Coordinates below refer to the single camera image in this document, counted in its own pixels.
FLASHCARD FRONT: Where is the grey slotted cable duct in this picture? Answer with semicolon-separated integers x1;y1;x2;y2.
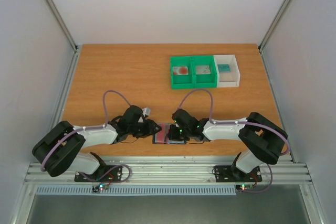
36;185;236;196

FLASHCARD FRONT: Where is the left aluminium frame post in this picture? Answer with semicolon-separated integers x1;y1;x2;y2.
29;0;79;54

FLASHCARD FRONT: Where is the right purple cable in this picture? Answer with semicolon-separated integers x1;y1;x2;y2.
178;89;291;156

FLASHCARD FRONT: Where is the right circuit board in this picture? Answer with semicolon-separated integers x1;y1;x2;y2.
236;184;256;191

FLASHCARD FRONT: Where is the white bin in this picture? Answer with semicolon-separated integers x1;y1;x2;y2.
214;55;240;88

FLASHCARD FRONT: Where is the teal card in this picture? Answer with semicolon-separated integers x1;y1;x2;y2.
217;64;231;73

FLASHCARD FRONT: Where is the plain red card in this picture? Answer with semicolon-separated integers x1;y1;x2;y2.
153;123;170;144

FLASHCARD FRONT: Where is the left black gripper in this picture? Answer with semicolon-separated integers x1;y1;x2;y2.
129;120;162;138

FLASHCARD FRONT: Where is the purple cable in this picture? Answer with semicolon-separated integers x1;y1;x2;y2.
178;89;291;156
39;90;131;173

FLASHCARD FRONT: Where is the aluminium frame post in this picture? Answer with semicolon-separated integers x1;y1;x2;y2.
257;0;309;53
29;0;79;54

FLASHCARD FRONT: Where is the red patterned card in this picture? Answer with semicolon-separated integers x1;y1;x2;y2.
172;66;189;76

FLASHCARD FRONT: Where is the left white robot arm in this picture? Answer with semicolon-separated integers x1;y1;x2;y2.
31;105;162;182

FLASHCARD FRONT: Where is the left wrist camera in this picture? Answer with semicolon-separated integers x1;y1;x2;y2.
142;107;151;118

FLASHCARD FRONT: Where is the left circuit board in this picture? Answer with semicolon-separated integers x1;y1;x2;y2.
91;184;109;193

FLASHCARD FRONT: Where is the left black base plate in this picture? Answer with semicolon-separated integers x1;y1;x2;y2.
74;164;132;183

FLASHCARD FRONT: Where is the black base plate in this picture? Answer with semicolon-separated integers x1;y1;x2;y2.
212;165;262;183
74;164;132;183

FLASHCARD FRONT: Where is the grey card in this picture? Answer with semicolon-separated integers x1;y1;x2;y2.
195;65;211;75

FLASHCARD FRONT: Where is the middle green bin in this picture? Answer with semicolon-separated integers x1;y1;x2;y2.
192;55;218;88

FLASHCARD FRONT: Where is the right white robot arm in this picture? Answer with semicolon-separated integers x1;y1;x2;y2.
167;109;290;182

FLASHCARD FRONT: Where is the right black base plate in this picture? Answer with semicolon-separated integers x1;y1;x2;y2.
212;165;262;183

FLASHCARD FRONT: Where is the dark blue card holder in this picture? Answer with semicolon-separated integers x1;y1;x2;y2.
152;123;186;145

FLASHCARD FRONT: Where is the aluminium front rail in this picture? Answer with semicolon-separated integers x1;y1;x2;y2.
23;155;313;186

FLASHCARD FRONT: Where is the green bin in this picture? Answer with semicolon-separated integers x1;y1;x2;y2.
170;56;194;90
192;55;218;88

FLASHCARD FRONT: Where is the right aluminium frame post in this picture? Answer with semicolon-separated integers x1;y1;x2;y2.
257;0;309;53

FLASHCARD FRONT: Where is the left green bin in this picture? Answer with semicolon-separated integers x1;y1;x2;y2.
170;56;194;90

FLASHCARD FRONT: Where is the circuit board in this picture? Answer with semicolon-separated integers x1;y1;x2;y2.
91;184;109;193
236;184;256;191

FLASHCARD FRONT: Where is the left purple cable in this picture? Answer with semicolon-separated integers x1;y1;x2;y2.
39;90;131;173

